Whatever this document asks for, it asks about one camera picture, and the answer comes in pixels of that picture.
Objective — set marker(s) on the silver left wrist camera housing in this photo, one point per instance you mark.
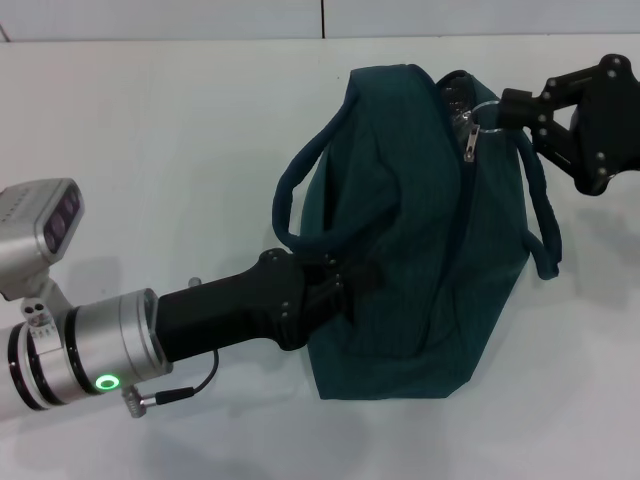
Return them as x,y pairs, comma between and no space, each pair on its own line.
30,225

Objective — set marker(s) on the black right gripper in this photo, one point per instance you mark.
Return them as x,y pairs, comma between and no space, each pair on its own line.
615,135

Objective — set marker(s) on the dark teal insulated lunch bag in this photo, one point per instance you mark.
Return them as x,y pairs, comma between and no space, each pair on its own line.
400,225

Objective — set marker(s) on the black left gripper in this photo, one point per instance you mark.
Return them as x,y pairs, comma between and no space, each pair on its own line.
230,315

